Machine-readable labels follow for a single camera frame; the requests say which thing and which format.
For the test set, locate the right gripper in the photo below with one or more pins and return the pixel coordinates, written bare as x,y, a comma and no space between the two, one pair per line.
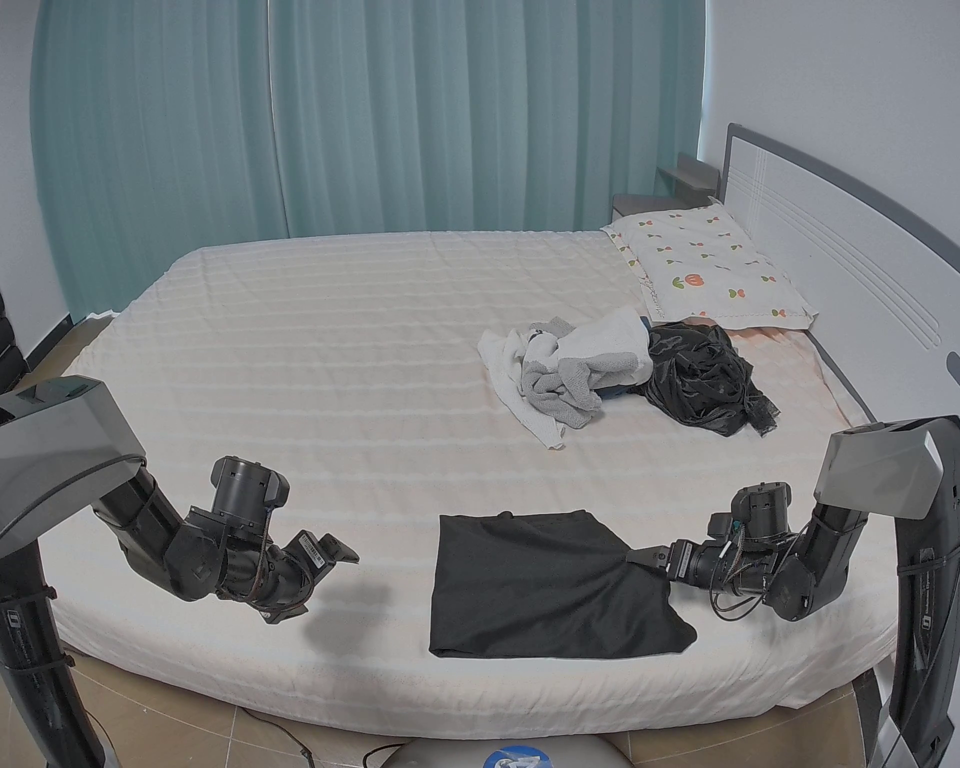
697,564

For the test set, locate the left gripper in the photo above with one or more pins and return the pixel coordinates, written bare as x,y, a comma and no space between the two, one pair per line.
296,570

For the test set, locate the black T-shirt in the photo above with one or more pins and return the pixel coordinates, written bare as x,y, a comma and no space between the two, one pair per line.
540,585

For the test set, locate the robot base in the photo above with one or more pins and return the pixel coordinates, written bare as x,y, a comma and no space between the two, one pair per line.
502,754

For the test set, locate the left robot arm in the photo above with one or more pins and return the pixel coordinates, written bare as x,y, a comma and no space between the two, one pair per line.
52,450

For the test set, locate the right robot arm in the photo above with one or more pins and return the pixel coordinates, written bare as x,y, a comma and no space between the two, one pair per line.
885,465

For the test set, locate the bed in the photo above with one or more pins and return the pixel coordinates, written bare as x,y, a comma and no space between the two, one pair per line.
337,375

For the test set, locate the pile of clothes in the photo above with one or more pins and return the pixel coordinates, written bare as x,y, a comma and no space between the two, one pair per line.
600,349

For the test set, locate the black shiny garment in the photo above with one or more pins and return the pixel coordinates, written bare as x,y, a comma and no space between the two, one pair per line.
697,375

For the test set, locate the white printed pillow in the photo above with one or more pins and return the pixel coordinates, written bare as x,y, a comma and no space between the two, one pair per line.
705,262

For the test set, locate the grey bedside table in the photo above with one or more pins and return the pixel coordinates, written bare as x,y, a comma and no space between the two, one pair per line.
645,204

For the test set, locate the black chest of drawers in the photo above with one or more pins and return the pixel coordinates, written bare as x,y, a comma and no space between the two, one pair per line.
9,345

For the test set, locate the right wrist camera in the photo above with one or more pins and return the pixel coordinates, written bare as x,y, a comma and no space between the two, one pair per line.
721,526

